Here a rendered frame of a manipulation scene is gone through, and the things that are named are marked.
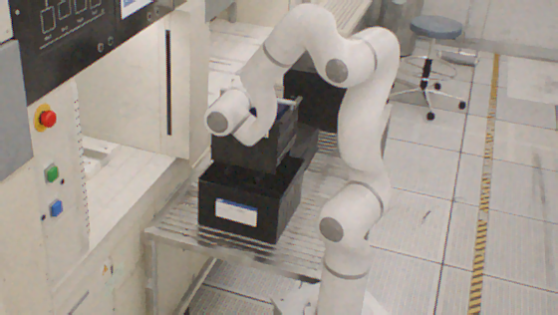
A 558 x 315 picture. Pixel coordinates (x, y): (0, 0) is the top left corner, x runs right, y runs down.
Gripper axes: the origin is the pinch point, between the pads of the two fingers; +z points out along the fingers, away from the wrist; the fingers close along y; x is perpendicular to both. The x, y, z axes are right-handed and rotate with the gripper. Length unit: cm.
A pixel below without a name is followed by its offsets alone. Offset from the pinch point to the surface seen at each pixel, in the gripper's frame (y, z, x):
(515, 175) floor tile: 98, 205, -126
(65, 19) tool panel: -29, -53, 30
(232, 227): -1.3, -13.7, -46.6
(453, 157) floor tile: 61, 213, -126
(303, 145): 7, 35, -39
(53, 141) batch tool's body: -30, -61, 3
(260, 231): 8.1, -13.8, -45.2
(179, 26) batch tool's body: -28.7, 5.7, 10.1
